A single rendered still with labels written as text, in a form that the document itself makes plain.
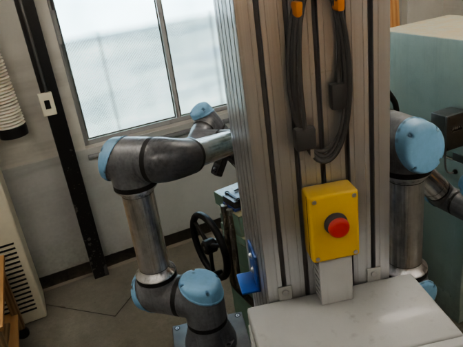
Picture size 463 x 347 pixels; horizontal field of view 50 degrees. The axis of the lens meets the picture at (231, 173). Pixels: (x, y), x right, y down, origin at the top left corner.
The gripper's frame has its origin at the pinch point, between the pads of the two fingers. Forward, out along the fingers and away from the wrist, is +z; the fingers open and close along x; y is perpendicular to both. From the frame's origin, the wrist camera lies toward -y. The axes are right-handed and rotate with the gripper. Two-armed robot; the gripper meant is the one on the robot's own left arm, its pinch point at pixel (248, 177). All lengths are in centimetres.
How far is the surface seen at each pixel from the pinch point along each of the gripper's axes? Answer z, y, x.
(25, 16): -70, -2, 143
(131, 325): 75, -87, 86
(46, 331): 54, -123, 114
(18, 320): 33, -124, 110
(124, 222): 63, -49, 149
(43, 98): -34, -27, 143
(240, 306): 66, -37, 23
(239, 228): 10.6, -15.8, -3.1
